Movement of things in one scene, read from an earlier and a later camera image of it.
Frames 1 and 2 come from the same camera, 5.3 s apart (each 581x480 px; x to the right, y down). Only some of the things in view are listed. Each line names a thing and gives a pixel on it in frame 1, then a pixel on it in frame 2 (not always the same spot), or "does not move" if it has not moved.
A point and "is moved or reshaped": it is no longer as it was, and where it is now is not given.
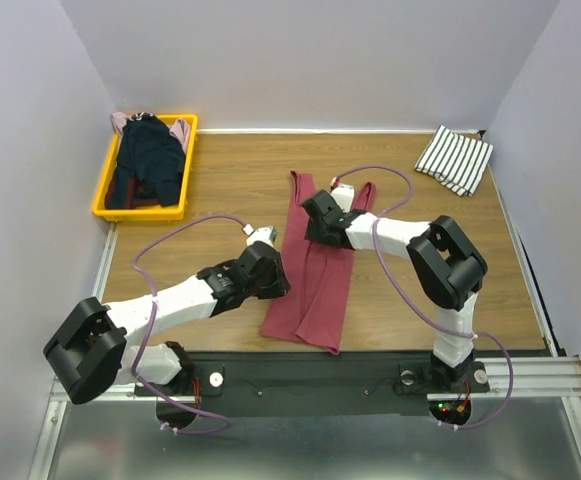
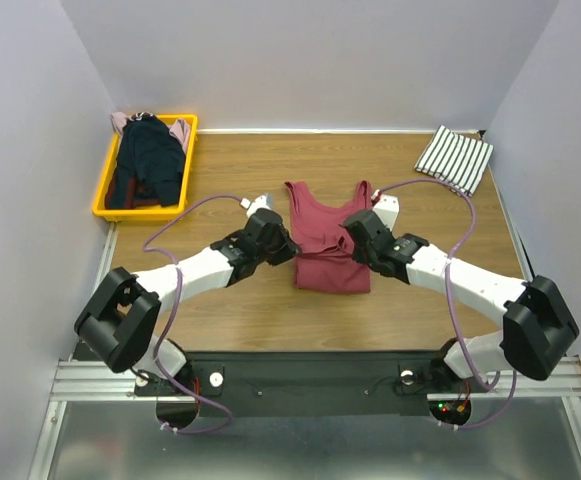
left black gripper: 280,285 -> 288,251
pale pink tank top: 180,129 does not move
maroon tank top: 313,307 is moved or reshaped
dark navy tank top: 149,154 does not move
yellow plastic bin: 156,213 does not move
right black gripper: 315,228 -> 358,245
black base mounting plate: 314,384 does not move
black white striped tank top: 459,161 does not move
